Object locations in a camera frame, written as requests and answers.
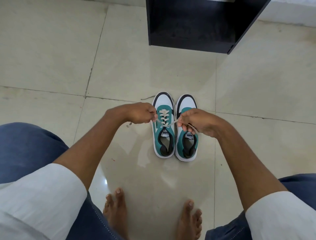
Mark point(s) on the white left shirt sleeve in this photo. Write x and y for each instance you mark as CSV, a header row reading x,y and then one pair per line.
x,y
39,197

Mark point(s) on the beige shoelace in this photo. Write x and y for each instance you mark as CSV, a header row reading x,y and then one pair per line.
x,y
165,118

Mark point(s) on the person's left hand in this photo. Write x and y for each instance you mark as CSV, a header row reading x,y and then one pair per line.
x,y
138,112

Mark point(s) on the person's left forearm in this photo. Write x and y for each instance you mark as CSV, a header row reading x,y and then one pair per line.
x,y
86,150

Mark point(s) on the person's left leg in jeans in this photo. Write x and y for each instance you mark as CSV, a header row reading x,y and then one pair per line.
x,y
27,148

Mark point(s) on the person's left fingers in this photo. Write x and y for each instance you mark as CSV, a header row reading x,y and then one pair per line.
x,y
153,115

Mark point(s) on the person's right forearm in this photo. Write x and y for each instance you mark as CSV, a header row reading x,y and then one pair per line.
x,y
244,163

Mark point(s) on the white right shirt sleeve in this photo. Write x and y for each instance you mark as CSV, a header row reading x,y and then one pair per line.
x,y
281,220

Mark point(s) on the white shirt sleeve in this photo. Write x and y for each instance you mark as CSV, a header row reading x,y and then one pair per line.
x,y
281,220
39,197

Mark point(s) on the person's right fingers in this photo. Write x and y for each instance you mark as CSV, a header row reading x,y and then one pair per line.
x,y
185,123

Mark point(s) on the dark wooden cabinet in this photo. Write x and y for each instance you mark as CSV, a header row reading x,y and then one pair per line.
x,y
192,22

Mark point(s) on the person's left foot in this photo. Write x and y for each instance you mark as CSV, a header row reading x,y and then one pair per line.
x,y
116,212

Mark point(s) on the person's right hand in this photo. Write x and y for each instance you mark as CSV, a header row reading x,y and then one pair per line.
x,y
200,121

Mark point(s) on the person's foot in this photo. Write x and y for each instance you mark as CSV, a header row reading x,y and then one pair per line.
x,y
188,222
116,212

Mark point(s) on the teal and white sneaker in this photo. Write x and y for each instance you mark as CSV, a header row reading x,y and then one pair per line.
x,y
163,103
186,147

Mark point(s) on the person's leg in jeans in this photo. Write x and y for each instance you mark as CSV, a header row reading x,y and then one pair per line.
x,y
301,183
27,148

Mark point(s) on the person's right leg in jeans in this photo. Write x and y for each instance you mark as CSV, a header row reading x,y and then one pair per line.
x,y
301,183

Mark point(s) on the person's right foot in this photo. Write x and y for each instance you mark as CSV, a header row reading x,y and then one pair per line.
x,y
188,222

